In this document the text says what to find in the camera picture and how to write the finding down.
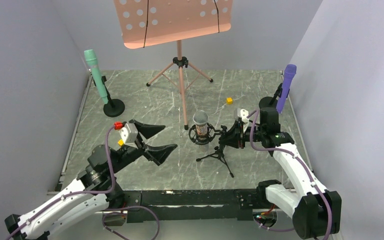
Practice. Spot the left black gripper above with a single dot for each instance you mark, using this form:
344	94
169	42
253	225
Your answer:
141	144

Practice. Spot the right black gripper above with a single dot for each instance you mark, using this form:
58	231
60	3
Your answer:
239	133

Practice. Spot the silver glitter microphone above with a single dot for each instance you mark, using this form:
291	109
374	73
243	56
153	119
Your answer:
200	119

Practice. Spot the black round base mic stand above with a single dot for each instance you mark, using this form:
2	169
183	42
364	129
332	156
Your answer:
114	107

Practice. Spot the purple toy microphone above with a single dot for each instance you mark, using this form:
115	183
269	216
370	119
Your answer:
288	75

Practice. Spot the teal toy microphone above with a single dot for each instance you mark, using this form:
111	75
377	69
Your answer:
92	62

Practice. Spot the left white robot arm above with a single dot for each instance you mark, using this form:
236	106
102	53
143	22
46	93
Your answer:
95	188

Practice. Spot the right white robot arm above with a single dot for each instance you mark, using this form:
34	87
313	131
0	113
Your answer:
314	210

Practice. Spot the pink music stand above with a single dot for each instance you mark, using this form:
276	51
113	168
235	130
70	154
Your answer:
146	23

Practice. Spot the yellow cube near tripod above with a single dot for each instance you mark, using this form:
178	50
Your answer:
229	101

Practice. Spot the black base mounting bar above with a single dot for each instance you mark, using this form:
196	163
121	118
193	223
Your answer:
198	204

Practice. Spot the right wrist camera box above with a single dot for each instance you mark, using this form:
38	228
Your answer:
241	114

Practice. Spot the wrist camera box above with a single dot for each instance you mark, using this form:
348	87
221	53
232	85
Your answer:
128	131
241	114

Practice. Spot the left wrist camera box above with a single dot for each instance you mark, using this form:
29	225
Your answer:
128	131

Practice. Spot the aluminium frame rail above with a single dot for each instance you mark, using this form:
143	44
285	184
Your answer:
63	173

